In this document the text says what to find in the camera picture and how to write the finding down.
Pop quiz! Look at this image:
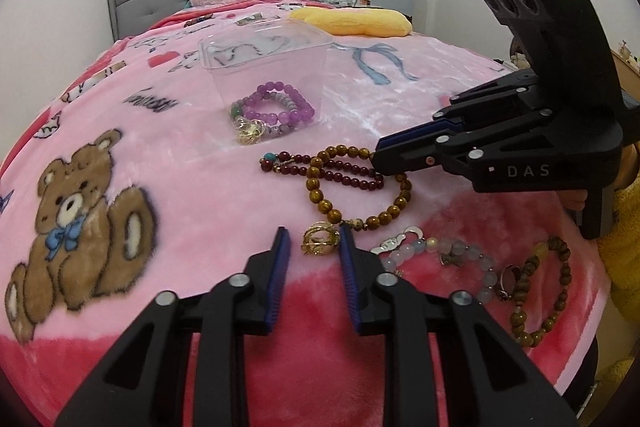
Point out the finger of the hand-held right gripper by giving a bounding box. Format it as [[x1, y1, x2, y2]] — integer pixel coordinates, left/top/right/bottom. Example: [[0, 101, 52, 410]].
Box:
[[432, 71, 541, 124], [371, 107, 551, 180]]

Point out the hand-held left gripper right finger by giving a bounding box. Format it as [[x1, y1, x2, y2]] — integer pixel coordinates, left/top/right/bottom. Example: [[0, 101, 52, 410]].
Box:
[[338, 231, 584, 427]]

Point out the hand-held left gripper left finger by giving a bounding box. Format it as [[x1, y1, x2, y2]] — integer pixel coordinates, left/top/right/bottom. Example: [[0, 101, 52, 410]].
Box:
[[54, 227, 292, 427]]

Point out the gold ring charm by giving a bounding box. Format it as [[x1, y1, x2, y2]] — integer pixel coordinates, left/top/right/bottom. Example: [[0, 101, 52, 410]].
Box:
[[301, 221, 342, 257]]

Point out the brown bead bracelet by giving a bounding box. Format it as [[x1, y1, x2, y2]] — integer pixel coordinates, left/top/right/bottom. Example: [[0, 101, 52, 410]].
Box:
[[305, 146, 414, 232]]

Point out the clear plastic box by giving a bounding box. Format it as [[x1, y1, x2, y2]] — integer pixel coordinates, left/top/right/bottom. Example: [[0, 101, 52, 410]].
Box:
[[198, 17, 334, 134]]

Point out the person's right forearm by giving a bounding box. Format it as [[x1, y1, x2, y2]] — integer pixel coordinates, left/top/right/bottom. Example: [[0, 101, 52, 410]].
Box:
[[596, 172, 640, 388]]

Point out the person's right hand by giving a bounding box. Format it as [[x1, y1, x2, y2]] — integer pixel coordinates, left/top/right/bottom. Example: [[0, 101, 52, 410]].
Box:
[[565, 146, 640, 214]]

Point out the wooden shelf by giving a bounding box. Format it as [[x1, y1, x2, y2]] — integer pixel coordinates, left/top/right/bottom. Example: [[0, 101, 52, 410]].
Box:
[[610, 40, 640, 80]]

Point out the gold flower ornament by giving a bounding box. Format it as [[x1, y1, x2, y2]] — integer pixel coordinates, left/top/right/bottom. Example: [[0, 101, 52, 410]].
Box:
[[237, 117, 266, 146]]

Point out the yellow plush pillow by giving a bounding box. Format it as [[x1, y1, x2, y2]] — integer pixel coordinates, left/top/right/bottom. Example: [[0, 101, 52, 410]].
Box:
[[290, 5, 414, 39]]

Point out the pink bear printed blanket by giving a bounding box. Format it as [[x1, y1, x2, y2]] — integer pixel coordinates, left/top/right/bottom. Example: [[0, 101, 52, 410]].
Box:
[[0, 0, 617, 427]]

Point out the silver charm bracelet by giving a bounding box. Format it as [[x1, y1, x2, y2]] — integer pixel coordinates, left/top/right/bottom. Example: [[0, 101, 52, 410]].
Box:
[[370, 224, 426, 254]]

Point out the pale translucent bead bracelet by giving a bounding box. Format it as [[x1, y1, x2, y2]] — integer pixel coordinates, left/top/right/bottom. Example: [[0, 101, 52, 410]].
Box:
[[379, 236, 499, 306]]

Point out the dark red bead bracelet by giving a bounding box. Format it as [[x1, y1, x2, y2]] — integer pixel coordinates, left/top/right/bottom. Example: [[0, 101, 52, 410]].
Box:
[[258, 150, 385, 192]]

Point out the grey speckled bead bracelet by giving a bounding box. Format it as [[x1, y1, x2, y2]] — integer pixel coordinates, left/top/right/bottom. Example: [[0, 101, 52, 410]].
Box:
[[229, 90, 302, 139]]

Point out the dark stone ring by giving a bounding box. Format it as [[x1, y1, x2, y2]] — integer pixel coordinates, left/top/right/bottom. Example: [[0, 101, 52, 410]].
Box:
[[494, 264, 521, 303]]

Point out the purple bead bracelet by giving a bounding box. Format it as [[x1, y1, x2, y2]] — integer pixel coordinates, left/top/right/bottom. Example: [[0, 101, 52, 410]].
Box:
[[242, 80, 316, 124]]

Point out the small wooden bead bracelet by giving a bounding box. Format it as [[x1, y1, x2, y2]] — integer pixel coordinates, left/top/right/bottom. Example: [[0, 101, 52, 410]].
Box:
[[509, 235, 572, 348]]

